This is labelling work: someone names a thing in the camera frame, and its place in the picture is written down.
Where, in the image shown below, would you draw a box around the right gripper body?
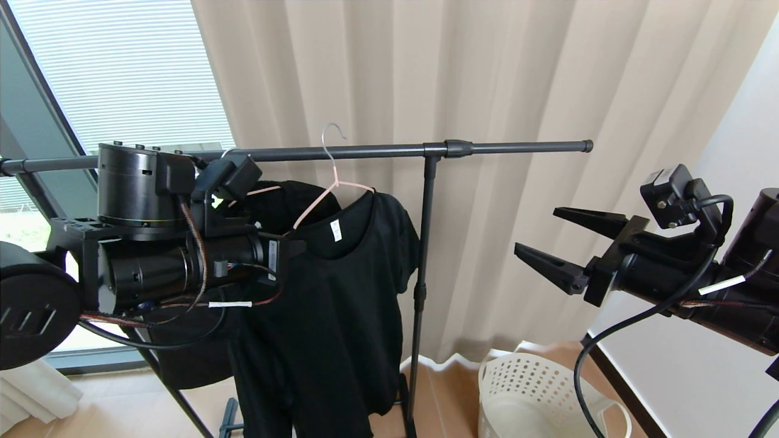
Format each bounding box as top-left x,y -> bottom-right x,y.
583,215 -> 731,308

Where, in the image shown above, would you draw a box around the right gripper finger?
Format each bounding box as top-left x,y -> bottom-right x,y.
514,242 -> 590,296
553,207 -> 629,240

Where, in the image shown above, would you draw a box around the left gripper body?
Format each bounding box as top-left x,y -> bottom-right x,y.
100,226 -> 288,305

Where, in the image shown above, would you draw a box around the pink clothes hanger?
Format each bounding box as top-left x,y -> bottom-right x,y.
292,123 -> 375,231
220,148 -> 282,201

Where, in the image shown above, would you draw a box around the black shorts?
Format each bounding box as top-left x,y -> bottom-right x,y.
131,179 -> 341,390

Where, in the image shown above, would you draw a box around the black garment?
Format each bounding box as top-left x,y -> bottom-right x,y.
228,190 -> 421,438

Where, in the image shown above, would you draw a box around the black clothes rack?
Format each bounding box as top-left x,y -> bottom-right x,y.
0,139 -> 594,438

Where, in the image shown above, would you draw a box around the white laundry basket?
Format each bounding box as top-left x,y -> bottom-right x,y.
477,353 -> 632,438

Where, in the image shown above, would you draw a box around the beige curtain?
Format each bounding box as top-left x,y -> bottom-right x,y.
0,359 -> 83,426
190,0 -> 779,369

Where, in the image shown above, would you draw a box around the window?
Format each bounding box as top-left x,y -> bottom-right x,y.
0,0 -> 244,373

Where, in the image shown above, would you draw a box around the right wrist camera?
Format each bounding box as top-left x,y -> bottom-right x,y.
640,163 -> 734,247

